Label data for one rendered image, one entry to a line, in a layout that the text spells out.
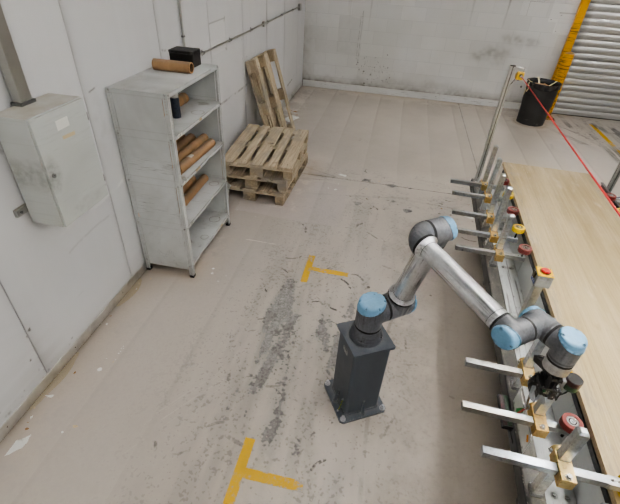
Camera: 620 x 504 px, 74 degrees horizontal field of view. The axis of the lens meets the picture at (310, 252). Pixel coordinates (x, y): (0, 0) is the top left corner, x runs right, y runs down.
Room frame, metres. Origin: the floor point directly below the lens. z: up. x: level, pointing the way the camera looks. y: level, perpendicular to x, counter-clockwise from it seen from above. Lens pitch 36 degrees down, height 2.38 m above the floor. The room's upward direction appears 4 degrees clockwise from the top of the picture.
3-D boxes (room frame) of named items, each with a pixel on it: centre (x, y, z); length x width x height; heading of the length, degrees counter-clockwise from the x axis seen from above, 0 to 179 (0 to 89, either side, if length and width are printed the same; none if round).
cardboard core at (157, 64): (3.32, 1.13, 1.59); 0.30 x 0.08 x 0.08; 81
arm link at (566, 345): (0.98, -0.90, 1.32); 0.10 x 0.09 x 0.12; 28
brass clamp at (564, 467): (0.76, -0.94, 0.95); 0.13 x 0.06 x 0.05; 169
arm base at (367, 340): (1.64, -0.35, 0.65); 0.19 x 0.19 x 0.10
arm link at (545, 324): (1.08, -0.84, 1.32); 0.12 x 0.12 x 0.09; 28
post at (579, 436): (0.79, -0.94, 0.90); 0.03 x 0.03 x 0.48; 79
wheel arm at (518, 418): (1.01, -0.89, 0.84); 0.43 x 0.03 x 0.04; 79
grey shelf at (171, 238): (3.21, 1.14, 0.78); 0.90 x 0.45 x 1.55; 171
